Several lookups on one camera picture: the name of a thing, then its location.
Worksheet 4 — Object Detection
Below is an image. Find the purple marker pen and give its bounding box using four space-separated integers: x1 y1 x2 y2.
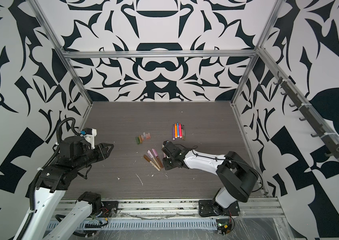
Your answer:
172 125 177 140

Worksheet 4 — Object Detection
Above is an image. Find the orange highlighter pen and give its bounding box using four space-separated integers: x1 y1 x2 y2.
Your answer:
174 124 177 139

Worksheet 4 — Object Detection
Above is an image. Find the blue highlighter pen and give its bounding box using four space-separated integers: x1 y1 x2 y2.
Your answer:
176 123 180 138

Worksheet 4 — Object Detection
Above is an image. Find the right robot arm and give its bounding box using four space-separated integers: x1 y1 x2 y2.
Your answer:
161 141 261 217

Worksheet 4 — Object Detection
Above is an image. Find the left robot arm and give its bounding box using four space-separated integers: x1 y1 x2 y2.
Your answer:
14 118 114 240

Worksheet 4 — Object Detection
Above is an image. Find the pink cap brown pen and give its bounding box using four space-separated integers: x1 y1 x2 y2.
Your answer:
152 149 164 169

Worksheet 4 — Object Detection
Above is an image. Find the light pink cap pen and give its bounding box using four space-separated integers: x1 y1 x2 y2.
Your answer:
147 150 161 170

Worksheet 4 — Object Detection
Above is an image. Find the green circuit board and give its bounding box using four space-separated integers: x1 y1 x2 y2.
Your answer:
217 218 235 235

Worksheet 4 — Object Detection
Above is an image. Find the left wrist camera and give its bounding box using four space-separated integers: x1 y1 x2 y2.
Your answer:
80 128 97 150

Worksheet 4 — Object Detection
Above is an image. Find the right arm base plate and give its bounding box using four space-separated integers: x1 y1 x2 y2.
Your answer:
198 200 240 218

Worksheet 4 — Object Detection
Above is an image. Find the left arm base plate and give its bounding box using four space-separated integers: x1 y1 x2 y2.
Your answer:
97 201 119 218

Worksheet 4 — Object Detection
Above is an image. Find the white cable duct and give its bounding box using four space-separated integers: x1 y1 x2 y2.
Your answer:
37 218 218 231

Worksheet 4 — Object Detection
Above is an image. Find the aluminium front rail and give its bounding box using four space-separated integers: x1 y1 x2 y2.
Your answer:
28 196 286 223

